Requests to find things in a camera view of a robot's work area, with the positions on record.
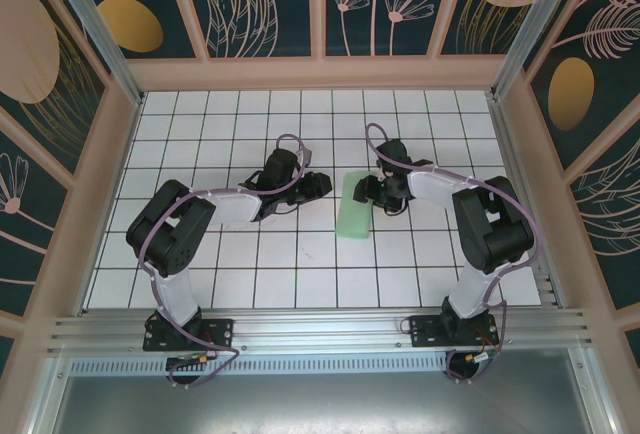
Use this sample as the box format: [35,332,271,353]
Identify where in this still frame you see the left gripper thin black cable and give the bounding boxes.
[269,201,302,218]

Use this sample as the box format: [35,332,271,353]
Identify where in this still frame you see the green paper sheet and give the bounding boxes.
[335,171,374,241]

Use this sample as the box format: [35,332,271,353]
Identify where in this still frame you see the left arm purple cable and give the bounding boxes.
[138,132,314,390]

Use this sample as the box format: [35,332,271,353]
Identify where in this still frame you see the long aluminium mounting rail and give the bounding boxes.
[47,307,597,355]

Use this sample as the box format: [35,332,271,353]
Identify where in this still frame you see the slotted grey cable duct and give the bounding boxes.
[69,357,454,376]

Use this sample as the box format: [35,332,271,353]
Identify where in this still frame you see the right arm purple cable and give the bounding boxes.
[364,122,544,385]

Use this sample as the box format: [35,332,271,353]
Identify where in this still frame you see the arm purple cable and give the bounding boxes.
[364,122,544,385]
[138,132,314,390]

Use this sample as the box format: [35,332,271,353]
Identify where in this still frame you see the grey metal sheet panel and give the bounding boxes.
[29,346,614,434]

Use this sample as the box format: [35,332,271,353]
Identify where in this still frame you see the aluminium side rail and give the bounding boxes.
[487,96,566,311]

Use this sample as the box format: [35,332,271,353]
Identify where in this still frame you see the aluminium frame post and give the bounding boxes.
[42,0,146,106]
[491,0,586,100]

